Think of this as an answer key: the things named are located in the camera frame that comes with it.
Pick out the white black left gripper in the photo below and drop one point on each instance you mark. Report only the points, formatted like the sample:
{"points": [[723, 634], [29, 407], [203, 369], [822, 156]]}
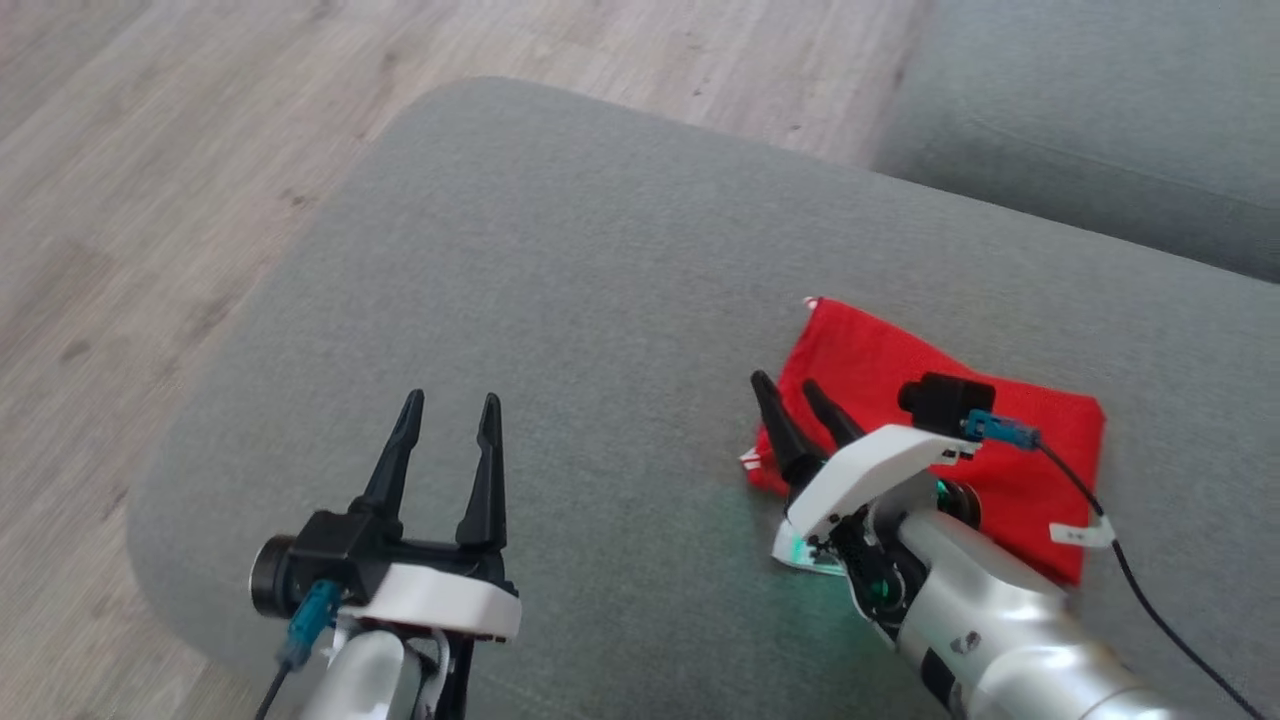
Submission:
{"points": [[440, 600]]}

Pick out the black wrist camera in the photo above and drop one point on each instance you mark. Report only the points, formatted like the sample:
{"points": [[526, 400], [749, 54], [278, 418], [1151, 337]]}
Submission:
{"points": [[945, 400], [320, 545]]}

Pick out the large grey sofa seat cushion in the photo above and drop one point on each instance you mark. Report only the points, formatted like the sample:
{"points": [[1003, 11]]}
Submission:
{"points": [[600, 300]]}

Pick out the red basketball jersey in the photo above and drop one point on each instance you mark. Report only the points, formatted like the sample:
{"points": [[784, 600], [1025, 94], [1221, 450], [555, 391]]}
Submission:
{"points": [[860, 350]]}

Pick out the small grey sofa cushion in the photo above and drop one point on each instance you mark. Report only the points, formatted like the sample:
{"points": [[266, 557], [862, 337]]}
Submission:
{"points": [[1100, 120]]}

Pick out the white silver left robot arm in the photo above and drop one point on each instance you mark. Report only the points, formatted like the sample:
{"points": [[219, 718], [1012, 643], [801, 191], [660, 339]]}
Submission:
{"points": [[365, 680]]}

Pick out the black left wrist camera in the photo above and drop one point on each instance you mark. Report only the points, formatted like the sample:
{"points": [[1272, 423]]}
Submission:
{"points": [[320, 545]]}

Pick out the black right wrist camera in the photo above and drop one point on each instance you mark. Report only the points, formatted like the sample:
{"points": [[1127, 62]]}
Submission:
{"points": [[945, 400]]}

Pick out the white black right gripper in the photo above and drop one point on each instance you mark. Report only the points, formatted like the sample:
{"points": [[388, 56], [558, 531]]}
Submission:
{"points": [[860, 465]]}

